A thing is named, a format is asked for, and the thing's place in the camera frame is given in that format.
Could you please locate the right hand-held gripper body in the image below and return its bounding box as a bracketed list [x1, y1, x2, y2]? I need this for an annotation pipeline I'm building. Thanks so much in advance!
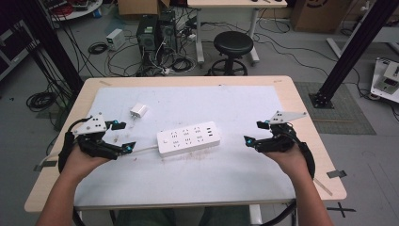
[255, 110, 308, 153]

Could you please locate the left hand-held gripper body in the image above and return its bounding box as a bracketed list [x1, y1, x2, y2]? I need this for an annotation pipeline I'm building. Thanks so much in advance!
[71, 112, 123, 161]

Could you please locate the person's right hand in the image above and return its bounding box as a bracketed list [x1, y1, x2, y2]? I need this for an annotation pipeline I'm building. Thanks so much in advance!
[263, 144, 310, 182]

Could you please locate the person's left hand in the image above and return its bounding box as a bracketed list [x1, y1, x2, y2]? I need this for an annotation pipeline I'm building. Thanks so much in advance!
[62, 144, 111, 177]

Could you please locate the white charger adapter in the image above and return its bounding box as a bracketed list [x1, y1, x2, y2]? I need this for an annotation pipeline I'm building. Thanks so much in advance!
[129, 102, 149, 120]

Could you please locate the grey tape strip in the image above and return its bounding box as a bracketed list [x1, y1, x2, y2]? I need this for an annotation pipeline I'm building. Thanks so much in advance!
[33, 160, 58, 172]
[326, 169, 348, 179]

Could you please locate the white power strip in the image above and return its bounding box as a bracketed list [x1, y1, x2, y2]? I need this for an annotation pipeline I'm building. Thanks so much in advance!
[156, 121, 221, 158]

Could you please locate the pale table mat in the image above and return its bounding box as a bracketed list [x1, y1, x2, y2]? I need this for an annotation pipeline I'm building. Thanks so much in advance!
[73, 85, 296, 210]

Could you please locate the grey floor mat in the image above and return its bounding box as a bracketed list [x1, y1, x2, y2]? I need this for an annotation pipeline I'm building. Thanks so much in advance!
[295, 81, 377, 137]

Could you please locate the black round stool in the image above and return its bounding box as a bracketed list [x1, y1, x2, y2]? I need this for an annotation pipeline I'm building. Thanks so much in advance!
[210, 30, 254, 77]

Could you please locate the white power supply box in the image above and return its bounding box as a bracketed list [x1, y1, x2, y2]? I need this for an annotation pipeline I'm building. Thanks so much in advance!
[105, 28, 126, 52]

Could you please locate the black tape cross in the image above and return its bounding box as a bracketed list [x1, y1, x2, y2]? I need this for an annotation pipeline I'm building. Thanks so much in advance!
[326, 202, 358, 218]

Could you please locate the black computer tower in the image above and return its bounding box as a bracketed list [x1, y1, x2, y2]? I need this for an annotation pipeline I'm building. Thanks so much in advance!
[157, 9, 179, 55]
[136, 14, 160, 62]

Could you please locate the grey metal rack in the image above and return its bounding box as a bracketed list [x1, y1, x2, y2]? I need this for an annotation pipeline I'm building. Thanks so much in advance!
[0, 19, 40, 82]

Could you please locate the round white table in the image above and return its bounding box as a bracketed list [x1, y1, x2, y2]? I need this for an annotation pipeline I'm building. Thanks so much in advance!
[40, 0, 104, 23]

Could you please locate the small cardboard box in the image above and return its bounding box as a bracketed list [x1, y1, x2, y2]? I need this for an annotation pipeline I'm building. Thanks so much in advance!
[117, 0, 170, 17]

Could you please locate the large cardboard box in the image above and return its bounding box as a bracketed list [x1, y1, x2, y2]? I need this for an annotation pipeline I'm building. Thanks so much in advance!
[290, 0, 353, 34]

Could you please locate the white device with board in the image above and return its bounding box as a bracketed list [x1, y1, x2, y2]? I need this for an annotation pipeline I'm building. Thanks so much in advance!
[370, 56, 399, 104]

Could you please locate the white desk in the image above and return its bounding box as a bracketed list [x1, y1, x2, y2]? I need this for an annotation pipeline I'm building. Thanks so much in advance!
[186, 0, 288, 66]

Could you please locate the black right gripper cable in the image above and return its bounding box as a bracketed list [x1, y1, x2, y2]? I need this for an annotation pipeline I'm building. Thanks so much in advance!
[263, 131, 316, 226]

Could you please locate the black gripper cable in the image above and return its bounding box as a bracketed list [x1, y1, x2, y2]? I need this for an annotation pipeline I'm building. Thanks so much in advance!
[57, 117, 92, 174]
[263, 131, 316, 226]

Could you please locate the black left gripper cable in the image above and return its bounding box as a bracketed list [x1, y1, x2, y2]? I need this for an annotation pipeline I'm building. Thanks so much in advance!
[57, 117, 92, 174]

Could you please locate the coiled black cable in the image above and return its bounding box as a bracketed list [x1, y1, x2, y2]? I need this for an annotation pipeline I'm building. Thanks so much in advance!
[25, 91, 58, 113]
[169, 56, 195, 73]
[88, 41, 109, 56]

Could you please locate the black metal post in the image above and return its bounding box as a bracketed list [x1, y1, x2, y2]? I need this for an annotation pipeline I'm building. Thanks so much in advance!
[308, 0, 399, 109]
[17, 0, 85, 96]

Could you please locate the white metal frame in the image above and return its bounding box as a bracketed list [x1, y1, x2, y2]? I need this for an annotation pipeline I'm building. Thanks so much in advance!
[326, 25, 399, 59]

